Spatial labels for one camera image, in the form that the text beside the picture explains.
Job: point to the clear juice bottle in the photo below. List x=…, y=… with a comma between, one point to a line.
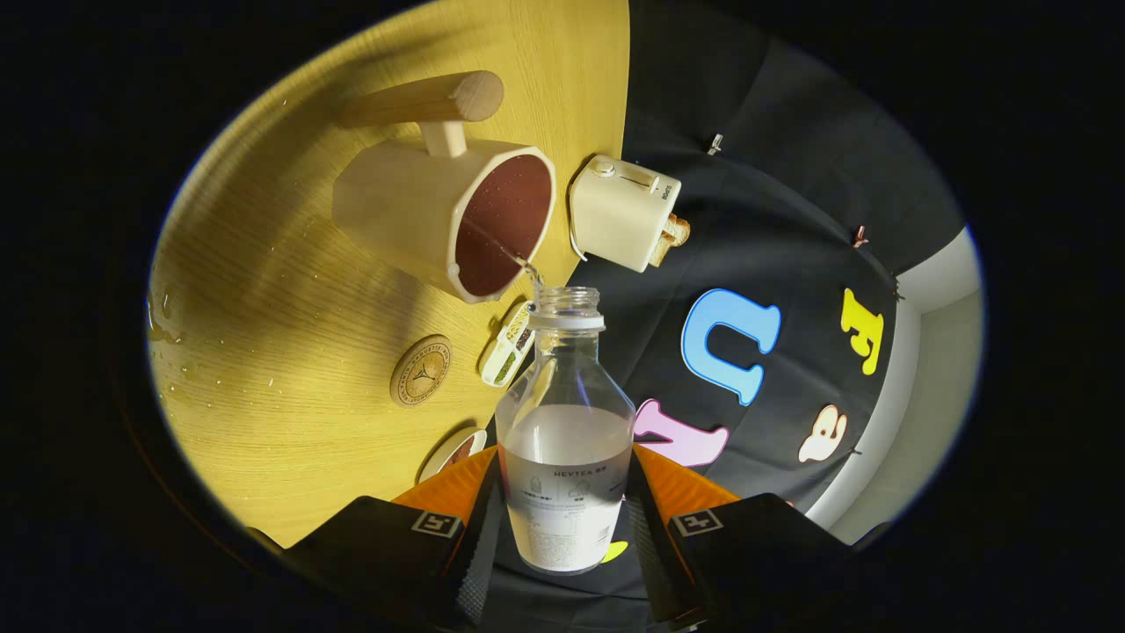
x=562, y=440

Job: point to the round cork coaster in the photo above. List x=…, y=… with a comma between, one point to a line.
x=421, y=371

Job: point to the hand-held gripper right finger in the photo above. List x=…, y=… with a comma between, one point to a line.
x=652, y=563

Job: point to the pink clip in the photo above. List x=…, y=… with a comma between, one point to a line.
x=860, y=236

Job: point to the toast slice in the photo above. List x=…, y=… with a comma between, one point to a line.
x=662, y=251
x=677, y=230

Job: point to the divided snack dish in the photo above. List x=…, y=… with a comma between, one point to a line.
x=505, y=360

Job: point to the wooden table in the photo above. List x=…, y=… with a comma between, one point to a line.
x=264, y=369

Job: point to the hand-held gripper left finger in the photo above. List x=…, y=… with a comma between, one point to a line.
x=378, y=549

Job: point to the white round plate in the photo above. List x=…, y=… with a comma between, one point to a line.
x=437, y=466

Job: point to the cream toaster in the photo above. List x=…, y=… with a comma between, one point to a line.
x=620, y=215

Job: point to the reddish-brown meat piece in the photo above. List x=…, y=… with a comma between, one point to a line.
x=459, y=453

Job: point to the black backdrop cloth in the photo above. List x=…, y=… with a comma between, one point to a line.
x=773, y=176

